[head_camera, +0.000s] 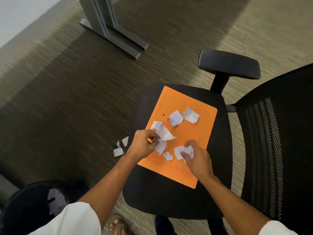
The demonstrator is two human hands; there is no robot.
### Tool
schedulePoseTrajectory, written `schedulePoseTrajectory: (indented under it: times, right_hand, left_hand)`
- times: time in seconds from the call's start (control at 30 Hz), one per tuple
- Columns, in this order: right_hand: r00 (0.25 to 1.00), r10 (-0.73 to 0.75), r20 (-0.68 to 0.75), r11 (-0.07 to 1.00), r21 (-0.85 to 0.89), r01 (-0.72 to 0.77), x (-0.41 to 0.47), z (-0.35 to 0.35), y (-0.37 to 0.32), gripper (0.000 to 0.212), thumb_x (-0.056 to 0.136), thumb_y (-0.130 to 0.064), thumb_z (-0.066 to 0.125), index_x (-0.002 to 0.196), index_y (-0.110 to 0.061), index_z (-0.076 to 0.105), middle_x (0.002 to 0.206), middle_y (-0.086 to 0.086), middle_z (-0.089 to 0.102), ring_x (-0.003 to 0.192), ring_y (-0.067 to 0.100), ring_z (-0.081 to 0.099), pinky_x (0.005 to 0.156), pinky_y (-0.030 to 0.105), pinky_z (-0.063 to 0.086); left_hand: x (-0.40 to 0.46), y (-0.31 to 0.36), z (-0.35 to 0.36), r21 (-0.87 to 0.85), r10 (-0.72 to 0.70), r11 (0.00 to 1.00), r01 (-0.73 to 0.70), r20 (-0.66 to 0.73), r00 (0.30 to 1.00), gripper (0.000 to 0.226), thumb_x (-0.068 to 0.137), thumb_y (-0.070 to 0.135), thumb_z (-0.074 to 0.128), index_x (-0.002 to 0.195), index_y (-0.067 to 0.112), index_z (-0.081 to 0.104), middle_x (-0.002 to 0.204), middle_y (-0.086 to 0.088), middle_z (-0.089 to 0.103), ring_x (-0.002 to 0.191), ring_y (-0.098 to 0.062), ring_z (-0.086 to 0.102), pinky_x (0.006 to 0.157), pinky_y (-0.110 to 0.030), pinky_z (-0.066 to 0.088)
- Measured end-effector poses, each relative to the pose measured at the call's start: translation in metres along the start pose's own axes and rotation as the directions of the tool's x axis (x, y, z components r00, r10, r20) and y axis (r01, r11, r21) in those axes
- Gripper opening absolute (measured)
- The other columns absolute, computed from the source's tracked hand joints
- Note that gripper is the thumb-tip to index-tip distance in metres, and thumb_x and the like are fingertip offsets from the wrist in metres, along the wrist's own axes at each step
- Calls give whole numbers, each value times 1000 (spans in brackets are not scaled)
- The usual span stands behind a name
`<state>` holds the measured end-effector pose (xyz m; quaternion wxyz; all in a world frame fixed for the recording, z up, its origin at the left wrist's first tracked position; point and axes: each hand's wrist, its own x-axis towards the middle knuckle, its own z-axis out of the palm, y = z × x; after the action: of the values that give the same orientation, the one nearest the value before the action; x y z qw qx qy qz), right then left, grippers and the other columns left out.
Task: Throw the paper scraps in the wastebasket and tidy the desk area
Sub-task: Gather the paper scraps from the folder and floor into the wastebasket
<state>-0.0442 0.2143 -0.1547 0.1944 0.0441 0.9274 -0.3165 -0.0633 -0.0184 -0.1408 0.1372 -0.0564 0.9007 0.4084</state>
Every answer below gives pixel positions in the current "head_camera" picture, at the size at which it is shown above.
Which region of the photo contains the person's right hand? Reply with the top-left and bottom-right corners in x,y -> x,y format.
180,140 -> 216,183

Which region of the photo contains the person's left hand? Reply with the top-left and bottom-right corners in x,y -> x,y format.
126,129 -> 161,162

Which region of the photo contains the pile of white paper scraps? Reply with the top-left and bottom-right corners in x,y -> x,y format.
154,106 -> 200,161

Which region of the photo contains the black mesh office chair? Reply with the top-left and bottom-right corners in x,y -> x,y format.
122,49 -> 313,235

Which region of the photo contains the orange paper folder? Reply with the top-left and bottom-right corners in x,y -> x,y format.
137,86 -> 218,190

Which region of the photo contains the person's left forearm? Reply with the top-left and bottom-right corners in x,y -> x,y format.
78,154 -> 141,229

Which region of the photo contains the person's right forearm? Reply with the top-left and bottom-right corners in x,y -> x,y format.
198,176 -> 271,235

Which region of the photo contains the person's right leg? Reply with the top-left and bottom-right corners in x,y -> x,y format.
155,215 -> 178,235

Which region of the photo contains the brown left sandal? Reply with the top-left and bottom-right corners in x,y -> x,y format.
107,212 -> 134,235

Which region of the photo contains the white right shirt sleeve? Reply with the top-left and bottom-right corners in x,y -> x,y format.
258,220 -> 299,235

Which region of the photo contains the white shirt sleeve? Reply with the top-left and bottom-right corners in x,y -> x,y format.
258,220 -> 299,235
28,202 -> 102,235

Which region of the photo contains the white left shirt sleeve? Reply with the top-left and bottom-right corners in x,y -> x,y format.
28,202 -> 102,235

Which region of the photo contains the black trash bin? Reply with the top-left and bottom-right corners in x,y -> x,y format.
0,180 -> 90,235

